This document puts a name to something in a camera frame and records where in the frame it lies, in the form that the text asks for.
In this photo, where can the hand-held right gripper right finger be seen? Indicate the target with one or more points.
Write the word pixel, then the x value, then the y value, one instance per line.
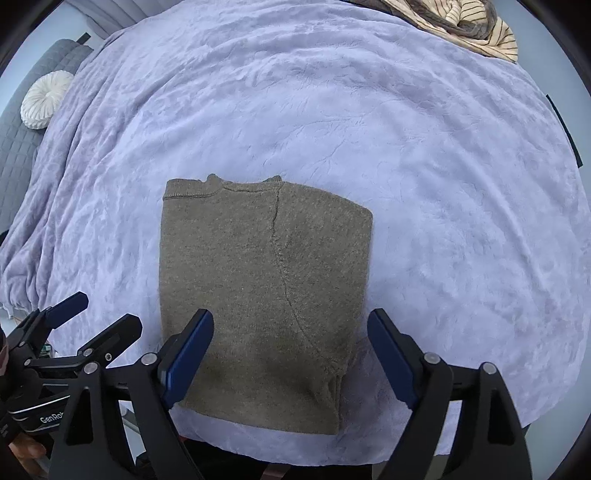
pixel 392 357

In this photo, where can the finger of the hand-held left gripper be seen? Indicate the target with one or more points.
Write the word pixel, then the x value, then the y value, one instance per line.
pixel 117 334
pixel 67 308

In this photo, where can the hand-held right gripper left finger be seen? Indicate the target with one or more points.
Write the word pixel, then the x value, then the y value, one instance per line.
pixel 189 355

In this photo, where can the olive knit sweater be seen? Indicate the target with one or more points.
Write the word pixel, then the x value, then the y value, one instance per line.
pixel 258 286

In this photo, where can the person's left hand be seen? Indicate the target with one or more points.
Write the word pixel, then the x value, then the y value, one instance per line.
pixel 27 452

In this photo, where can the grey quilted sofa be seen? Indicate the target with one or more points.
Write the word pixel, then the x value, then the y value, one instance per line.
pixel 18 152

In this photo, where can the white round pleated pillow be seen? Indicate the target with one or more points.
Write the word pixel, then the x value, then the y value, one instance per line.
pixel 46 99

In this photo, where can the lavender plush blanket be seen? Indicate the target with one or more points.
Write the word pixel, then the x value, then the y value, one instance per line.
pixel 323 101

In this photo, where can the grey pleated curtain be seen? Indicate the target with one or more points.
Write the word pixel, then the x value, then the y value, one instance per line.
pixel 120 16

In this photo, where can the cream striped garment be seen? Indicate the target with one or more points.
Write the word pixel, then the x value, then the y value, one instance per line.
pixel 501 39

